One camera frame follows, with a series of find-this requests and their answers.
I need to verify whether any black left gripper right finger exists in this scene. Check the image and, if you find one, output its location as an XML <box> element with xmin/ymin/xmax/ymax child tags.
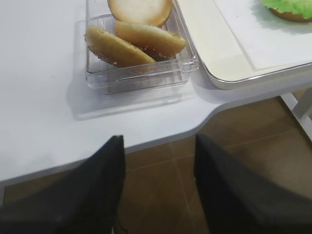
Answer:
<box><xmin>194</xmin><ymin>134</ymin><xmax>312</xmax><ymax>234</ymax></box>

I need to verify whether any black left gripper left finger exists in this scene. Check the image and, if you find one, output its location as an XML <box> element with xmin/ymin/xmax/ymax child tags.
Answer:
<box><xmin>0</xmin><ymin>136</ymin><xmax>124</xmax><ymax>234</ymax></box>

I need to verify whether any green lettuce leaf on bun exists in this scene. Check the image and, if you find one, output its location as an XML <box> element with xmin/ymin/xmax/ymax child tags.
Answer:
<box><xmin>262</xmin><ymin>0</ymin><xmax>312</xmax><ymax>19</ymax></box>

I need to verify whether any white table leg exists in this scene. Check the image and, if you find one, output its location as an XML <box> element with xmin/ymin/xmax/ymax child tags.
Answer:
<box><xmin>280</xmin><ymin>93</ymin><xmax>312</xmax><ymax>126</ymax></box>

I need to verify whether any clear plastic bun container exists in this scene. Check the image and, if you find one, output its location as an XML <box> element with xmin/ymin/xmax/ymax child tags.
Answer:
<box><xmin>86</xmin><ymin>0</ymin><xmax>199</xmax><ymax>95</ymax></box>

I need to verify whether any sesame bun half front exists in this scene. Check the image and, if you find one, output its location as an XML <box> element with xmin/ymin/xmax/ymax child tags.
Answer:
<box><xmin>84</xmin><ymin>25</ymin><xmax>155</xmax><ymax>67</ymax></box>

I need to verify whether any sesame bun half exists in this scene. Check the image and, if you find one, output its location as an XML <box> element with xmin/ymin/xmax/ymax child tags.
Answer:
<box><xmin>114</xmin><ymin>21</ymin><xmax>186</xmax><ymax>61</ymax></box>
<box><xmin>84</xmin><ymin>25</ymin><xmax>155</xmax><ymax>67</ymax></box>

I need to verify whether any white metal tray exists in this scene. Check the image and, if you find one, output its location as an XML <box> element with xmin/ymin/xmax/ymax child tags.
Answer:
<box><xmin>178</xmin><ymin>0</ymin><xmax>312</xmax><ymax>90</ymax></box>

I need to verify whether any white paper sheet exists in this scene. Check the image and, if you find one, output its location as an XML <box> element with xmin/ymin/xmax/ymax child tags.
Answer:
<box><xmin>215</xmin><ymin>0</ymin><xmax>312</xmax><ymax>70</ymax></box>

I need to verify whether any sesame bun half rear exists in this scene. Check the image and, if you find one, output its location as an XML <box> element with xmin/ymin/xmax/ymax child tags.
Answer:
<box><xmin>114</xmin><ymin>21</ymin><xmax>186</xmax><ymax>61</ymax></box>

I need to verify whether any bottom bun on tray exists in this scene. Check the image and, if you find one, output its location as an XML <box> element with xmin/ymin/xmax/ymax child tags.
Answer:
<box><xmin>269</xmin><ymin>8</ymin><xmax>312</xmax><ymax>22</ymax></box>

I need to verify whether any large bun half cut-side up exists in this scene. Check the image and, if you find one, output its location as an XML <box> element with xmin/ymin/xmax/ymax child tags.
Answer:
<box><xmin>107</xmin><ymin>0</ymin><xmax>173</xmax><ymax>27</ymax></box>

